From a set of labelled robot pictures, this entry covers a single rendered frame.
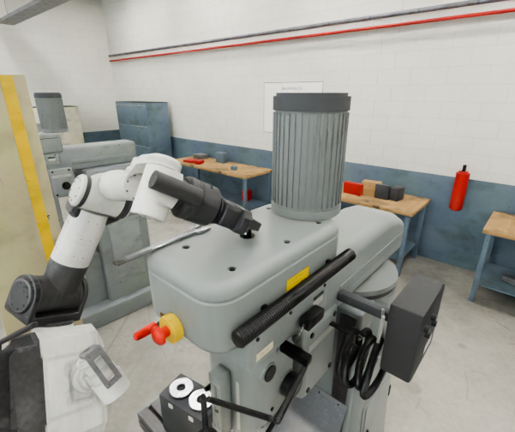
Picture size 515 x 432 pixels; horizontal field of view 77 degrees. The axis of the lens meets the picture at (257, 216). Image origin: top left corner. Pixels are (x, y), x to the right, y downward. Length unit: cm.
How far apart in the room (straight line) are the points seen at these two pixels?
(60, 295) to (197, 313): 42
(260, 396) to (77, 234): 61
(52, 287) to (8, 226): 144
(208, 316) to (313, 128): 49
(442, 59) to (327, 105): 410
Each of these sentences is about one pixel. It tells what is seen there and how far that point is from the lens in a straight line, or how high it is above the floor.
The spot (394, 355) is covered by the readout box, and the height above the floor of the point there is 158.
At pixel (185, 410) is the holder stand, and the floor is 114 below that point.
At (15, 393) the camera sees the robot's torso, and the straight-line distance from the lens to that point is 89.
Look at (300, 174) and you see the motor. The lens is 84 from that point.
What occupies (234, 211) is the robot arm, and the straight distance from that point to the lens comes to 69.
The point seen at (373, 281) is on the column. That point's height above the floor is 156.
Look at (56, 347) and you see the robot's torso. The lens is 93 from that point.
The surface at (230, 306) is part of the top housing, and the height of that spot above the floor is 185.
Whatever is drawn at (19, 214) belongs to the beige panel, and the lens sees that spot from 234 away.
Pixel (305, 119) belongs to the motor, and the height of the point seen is 215.
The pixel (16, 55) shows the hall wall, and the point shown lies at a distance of 985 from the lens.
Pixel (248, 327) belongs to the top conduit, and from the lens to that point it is 63.
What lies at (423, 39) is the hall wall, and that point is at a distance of 497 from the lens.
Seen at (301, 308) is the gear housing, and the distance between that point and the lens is 86.
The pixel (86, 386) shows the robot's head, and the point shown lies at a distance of 90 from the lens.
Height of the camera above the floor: 221
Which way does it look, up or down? 21 degrees down
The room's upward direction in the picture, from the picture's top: straight up
